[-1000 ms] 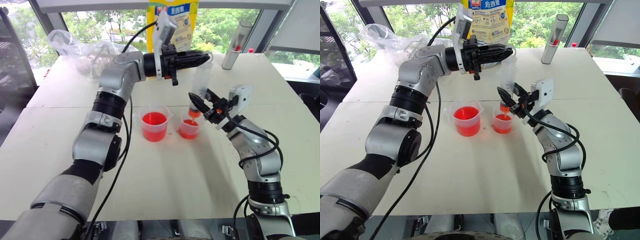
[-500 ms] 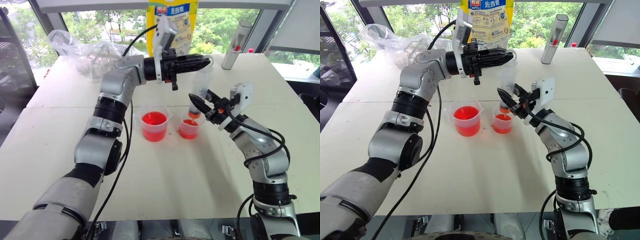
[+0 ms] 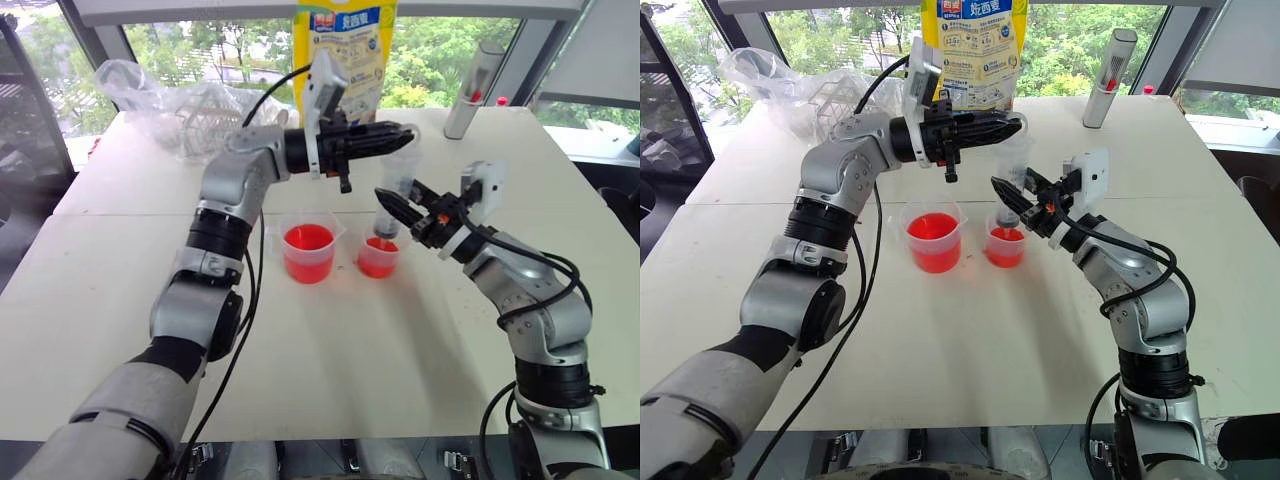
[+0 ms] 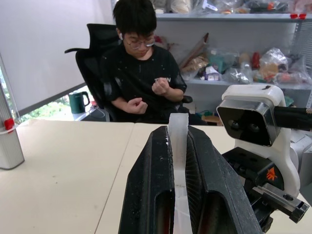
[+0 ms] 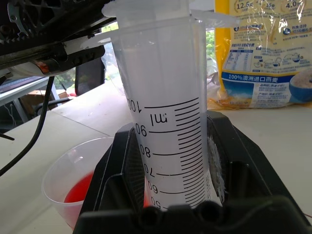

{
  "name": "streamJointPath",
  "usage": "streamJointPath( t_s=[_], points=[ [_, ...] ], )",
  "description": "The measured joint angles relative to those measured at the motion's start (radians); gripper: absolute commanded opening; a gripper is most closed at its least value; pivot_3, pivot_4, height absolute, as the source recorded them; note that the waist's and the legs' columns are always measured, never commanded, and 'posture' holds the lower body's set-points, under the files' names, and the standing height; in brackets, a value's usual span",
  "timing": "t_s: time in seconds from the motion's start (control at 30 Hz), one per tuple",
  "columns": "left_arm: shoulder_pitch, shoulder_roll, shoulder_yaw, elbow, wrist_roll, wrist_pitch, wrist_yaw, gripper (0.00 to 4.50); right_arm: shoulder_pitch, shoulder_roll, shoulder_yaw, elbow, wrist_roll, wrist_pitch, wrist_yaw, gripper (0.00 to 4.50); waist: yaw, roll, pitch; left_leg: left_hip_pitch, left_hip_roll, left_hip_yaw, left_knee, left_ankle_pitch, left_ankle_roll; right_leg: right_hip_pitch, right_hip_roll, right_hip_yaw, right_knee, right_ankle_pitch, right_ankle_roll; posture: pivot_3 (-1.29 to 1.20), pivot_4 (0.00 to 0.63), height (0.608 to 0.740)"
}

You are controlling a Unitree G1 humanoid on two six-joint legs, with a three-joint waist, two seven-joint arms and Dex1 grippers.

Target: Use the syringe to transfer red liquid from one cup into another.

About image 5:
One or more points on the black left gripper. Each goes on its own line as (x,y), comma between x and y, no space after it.
(36,22)

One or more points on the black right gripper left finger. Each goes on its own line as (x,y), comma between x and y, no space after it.
(114,170)

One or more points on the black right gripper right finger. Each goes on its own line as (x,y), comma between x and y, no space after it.
(246,165)

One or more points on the clear plastic graduated cylinder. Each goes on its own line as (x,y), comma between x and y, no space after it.
(165,80)

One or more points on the clear cup with red liquid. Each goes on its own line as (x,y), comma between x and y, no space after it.
(61,175)

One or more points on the black office chair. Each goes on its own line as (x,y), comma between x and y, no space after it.
(89,75)

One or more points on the brown cardboard box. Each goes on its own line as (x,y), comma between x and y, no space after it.
(41,97)

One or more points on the grey desk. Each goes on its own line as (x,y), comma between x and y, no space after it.
(22,87)

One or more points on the yellow oatmeal bag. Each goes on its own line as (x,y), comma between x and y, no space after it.
(265,53)

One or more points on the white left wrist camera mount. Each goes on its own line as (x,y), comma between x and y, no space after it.
(26,68)

